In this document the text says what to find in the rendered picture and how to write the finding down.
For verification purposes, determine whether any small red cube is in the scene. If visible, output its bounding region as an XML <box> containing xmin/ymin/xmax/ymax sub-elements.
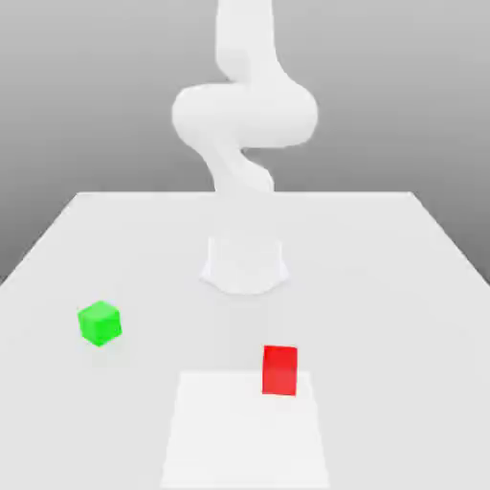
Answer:
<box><xmin>260</xmin><ymin>345</ymin><xmax>299</xmax><ymax>398</ymax></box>

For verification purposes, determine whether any small green cube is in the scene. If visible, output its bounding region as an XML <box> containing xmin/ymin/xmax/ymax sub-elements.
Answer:
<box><xmin>77</xmin><ymin>300</ymin><xmax>123</xmax><ymax>348</ymax></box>

